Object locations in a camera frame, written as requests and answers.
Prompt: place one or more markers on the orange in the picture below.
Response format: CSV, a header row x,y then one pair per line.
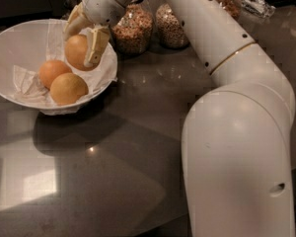
x,y
52,69
75,52
67,89

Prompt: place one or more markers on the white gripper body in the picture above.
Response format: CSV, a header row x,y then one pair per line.
x,y
96,3

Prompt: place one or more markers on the white paper liner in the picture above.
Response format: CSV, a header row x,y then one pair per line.
x,y
31,92

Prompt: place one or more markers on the white bowl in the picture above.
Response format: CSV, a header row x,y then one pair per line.
x,y
25,47

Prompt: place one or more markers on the glass jar pale grains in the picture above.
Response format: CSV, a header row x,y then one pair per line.
x,y
170,32

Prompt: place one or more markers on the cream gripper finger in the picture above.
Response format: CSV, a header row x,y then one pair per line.
x,y
76,22
97,41

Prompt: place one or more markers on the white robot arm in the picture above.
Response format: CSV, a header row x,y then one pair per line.
x,y
236,138

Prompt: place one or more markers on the glass jar mixed cereal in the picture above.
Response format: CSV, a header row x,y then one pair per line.
x,y
133,32

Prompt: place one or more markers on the glass jar brown grains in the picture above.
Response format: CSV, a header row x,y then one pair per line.
x,y
231,7

